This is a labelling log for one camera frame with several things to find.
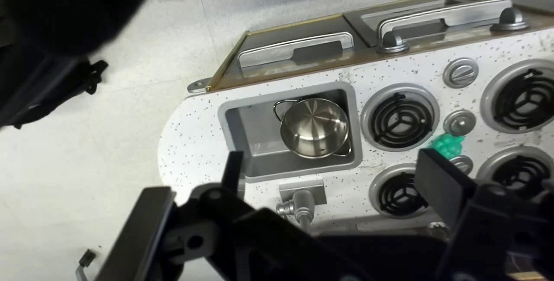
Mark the silver cupboard door handle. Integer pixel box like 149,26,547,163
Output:
237,32,354,68

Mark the toy stove burner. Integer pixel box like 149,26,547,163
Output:
480,59,554,134
369,164,433,219
476,146,554,199
361,84,440,152

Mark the dark blurred object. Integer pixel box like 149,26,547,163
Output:
0,0,150,130

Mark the toy oven door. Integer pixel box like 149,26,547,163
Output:
343,0,554,54

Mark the silver oven door handle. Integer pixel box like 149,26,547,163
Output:
376,0,529,54

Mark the grey cable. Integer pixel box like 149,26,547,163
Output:
76,249,97,281

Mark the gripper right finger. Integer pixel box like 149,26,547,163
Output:
413,148,554,281

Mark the small steel pot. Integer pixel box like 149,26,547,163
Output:
273,97,352,159

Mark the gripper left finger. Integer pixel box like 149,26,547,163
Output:
93,150,329,281

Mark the grey toy tap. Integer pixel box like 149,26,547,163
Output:
276,180,326,229

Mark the toy kitchen cupboard door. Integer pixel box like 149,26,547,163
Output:
207,13,376,92

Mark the grey toy sink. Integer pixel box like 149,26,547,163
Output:
218,82,363,183

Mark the toy kitchen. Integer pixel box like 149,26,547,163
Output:
158,0,554,281

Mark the green toy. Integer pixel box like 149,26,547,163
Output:
428,133,464,160

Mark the stove knob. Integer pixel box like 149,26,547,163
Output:
450,155,474,175
443,109,477,137
443,58,479,89

